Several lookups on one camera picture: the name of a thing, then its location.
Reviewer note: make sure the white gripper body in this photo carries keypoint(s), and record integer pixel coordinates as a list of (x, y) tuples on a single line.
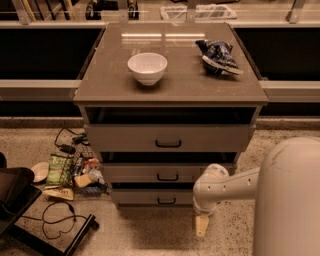
[(202, 209)]

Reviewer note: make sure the grey drawer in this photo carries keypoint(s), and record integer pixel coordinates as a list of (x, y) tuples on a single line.
[(152, 172), (169, 138), (152, 197)]

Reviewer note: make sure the white plate on floor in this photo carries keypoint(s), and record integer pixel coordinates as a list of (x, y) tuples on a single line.
[(40, 171)]

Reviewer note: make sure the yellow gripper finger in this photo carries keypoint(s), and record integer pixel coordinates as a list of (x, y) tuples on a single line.
[(202, 223)]

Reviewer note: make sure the tan snack bag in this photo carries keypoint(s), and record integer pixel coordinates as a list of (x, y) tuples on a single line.
[(62, 193)]

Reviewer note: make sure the yellow sponge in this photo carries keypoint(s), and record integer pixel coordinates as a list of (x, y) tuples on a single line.
[(82, 181)]

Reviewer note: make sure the black chair base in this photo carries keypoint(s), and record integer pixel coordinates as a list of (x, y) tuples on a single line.
[(17, 194)]

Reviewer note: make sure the wire basket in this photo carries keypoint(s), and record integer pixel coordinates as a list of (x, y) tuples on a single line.
[(90, 191)]

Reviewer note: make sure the black power adapter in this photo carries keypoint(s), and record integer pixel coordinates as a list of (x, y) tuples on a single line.
[(67, 149)]

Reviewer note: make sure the white ceramic bowl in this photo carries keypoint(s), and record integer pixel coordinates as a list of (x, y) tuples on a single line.
[(147, 68)]

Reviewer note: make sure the green chip bag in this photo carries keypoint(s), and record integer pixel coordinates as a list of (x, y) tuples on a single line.
[(59, 172)]

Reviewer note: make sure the grey drawer cabinet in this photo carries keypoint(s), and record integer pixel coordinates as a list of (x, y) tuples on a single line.
[(186, 94)]

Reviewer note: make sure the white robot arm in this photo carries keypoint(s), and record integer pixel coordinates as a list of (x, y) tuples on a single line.
[(286, 191)]

